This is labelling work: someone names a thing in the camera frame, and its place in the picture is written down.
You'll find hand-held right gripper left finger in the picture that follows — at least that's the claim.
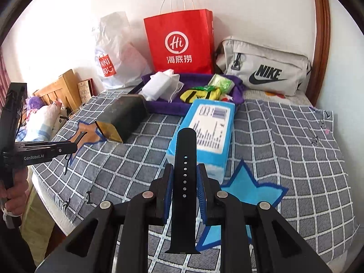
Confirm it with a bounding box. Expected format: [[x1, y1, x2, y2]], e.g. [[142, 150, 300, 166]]
[[35, 163, 174, 273]]

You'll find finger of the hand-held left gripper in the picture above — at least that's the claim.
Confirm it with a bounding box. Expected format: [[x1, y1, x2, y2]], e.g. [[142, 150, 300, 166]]
[[54, 131, 87, 157]]

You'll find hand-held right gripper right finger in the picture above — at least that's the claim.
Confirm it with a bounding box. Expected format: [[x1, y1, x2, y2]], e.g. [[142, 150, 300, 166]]
[[197, 163, 333, 273]]

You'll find black watch strap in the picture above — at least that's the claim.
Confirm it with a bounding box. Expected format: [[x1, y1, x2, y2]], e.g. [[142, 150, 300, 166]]
[[164, 128, 202, 254]]

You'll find dark tin box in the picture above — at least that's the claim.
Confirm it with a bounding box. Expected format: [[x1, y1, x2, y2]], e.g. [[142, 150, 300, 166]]
[[95, 94, 148, 144]]

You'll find blue tissue pack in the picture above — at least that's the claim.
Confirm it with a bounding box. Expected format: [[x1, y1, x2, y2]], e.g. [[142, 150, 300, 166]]
[[166, 100, 236, 183]]

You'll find purple fabric basket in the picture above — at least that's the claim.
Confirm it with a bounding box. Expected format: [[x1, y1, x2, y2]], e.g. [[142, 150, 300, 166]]
[[138, 72, 244, 117]]

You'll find small yellow bag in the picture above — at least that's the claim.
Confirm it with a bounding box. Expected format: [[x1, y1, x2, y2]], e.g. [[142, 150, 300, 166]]
[[180, 88, 222, 103]]

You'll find white cloth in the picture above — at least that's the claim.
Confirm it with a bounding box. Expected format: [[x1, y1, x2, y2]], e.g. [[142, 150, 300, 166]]
[[141, 70, 180, 101]]

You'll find light green tissue packet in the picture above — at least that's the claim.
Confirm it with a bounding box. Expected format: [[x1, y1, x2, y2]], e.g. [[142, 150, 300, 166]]
[[208, 74, 233, 93]]

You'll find person's left hand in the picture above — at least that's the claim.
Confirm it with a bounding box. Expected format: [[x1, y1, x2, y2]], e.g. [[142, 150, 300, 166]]
[[0, 166, 30, 217]]

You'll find floral quilt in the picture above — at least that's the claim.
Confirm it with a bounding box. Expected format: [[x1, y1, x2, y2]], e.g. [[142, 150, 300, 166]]
[[17, 97, 67, 143]]

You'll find purple plush toy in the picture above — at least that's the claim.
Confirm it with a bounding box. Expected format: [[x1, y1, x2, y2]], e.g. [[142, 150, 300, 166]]
[[27, 96, 43, 111]]

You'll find wooden headboard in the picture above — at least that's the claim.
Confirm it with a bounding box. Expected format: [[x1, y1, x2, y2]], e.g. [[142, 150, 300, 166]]
[[33, 70, 83, 111]]

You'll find brown patterned book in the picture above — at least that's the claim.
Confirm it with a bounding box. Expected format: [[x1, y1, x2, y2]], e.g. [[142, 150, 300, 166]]
[[77, 79, 94, 104]]

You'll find green bed sheet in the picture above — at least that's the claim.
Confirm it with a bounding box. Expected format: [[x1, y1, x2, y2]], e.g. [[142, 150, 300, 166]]
[[21, 186, 59, 242]]

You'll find pink striped curtain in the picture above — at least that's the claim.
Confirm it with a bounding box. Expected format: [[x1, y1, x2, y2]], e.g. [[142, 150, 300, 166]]
[[0, 47, 9, 100]]

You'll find grey checked blanket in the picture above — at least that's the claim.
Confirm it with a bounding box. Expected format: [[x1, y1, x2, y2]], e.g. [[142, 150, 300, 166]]
[[30, 89, 360, 265]]

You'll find white plastic shopping bag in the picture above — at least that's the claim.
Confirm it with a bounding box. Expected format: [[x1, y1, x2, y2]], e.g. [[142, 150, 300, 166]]
[[91, 11, 152, 89]]

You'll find white printed bed sheet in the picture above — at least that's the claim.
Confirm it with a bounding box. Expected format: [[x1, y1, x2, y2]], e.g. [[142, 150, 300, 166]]
[[244, 89, 310, 104]]

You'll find grey waist bag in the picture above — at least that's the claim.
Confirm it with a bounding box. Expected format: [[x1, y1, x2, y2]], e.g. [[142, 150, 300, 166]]
[[215, 36, 313, 96]]

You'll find red paper bag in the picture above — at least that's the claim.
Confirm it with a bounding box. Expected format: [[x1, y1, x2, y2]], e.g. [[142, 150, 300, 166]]
[[144, 0, 214, 75]]

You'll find brown wooden door frame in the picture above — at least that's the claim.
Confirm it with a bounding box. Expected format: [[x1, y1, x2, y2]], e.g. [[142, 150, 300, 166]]
[[306, 0, 332, 106]]

